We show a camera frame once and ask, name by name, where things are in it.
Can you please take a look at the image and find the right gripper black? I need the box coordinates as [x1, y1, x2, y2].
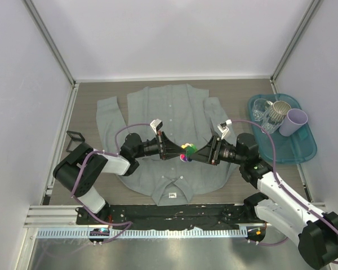
[190, 135, 246, 165]

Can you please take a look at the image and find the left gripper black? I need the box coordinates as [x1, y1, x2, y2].
[134, 131, 186, 160]

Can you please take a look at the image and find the colourful pompom flower brooch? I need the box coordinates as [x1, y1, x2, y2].
[180, 143, 197, 162]

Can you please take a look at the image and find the grey button-up shirt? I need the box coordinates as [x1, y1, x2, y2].
[96, 84, 237, 206]

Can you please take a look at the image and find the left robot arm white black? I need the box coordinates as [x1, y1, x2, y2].
[53, 131, 185, 224]

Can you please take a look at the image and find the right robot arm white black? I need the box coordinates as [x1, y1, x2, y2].
[186, 133, 338, 269]

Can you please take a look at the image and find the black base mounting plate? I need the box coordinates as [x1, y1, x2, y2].
[75, 204, 278, 230]

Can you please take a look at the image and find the clear glass cup rear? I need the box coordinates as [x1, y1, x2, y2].
[252, 98, 273, 122]

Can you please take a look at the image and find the clear glass cup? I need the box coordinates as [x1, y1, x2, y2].
[252, 98, 273, 122]
[261, 110, 283, 134]

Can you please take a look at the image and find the clear glass cup front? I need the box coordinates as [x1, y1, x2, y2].
[261, 110, 283, 134]

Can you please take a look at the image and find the metal cup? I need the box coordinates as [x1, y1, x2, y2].
[267, 101, 291, 123]

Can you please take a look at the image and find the teal plastic tray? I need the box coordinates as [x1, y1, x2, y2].
[248, 94, 317, 164]

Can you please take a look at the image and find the lilac plastic cup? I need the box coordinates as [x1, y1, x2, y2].
[279, 108, 308, 137]

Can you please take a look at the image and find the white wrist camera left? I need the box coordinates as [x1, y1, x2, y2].
[149, 119, 163, 133]

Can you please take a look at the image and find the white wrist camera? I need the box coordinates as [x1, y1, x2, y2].
[217, 119, 232, 140]
[149, 119, 163, 133]

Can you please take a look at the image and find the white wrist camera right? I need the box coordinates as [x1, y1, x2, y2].
[217, 119, 232, 140]

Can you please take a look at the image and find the slotted cable duct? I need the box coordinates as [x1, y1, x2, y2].
[37, 227, 247, 239]

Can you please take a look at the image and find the small black frame stand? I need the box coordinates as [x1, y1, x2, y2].
[65, 130, 85, 153]

